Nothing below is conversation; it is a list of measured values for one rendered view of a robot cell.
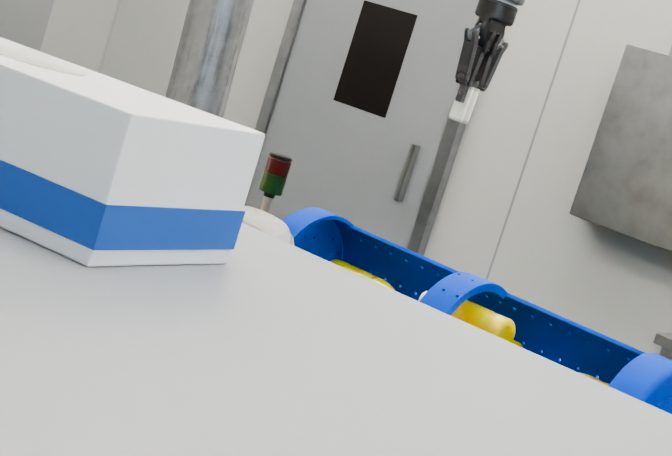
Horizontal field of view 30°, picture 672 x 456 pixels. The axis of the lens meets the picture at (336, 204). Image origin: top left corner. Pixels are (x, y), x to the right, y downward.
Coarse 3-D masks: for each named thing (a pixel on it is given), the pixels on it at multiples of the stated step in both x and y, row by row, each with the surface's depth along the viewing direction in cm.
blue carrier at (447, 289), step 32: (288, 224) 256; (320, 224) 267; (352, 224) 266; (320, 256) 270; (352, 256) 273; (384, 256) 265; (416, 256) 255; (416, 288) 262; (448, 288) 232; (480, 288) 234; (544, 320) 238; (544, 352) 242; (576, 352) 237; (608, 352) 230; (640, 352) 223; (640, 384) 205
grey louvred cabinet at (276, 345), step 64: (0, 256) 55; (64, 256) 59; (256, 256) 74; (0, 320) 46; (64, 320) 49; (128, 320) 51; (192, 320) 55; (256, 320) 58; (320, 320) 62; (384, 320) 67; (448, 320) 73; (0, 384) 40; (64, 384) 41; (128, 384) 43; (192, 384) 46; (256, 384) 48; (320, 384) 51; (384, 384) 54; (448, 384) 58; (512, 384) 62; (576, 384) 66; (0, 448) 35; (64, 448) 36; (128, 448) 38; (192, 448) 39; (256, 448) 41; (320, 448) 43; (384, 448) 45; (448, 448) 48; (512, 448) 50; (576, 448) 53; (640, 448) 57
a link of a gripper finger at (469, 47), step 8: (464, 32) 232; (472, 32) 230; (464, 40) 232; (472, 40) 231; (464, 48) 232; (472, 48) 231; (464, 56) 233; (472, 56) 232; (464, 64) 233; (472, 64) 233; (456, 72) 234; (464, 72) 233; (464, 80) 233
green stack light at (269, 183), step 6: (264, 174) 320; (270, 174) 319; (264, 180) 320; (270, 180) 319; (276, 180) 319; (282, 180) 320; (264, 186) 320; (270, 186) 319; (276, 186) 319; (282, 186) 320; (270, 192) 319; (276, 192) 320; (282, 192) 322
